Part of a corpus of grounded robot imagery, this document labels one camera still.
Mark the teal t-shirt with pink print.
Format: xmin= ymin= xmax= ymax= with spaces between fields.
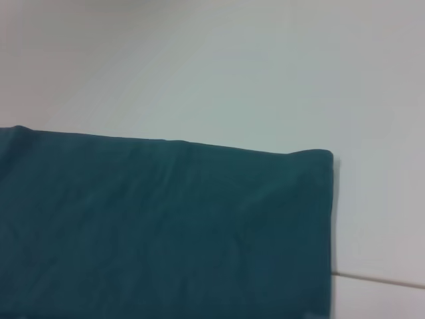
xmin=0 ymin=125 xmax=334 ymax=319

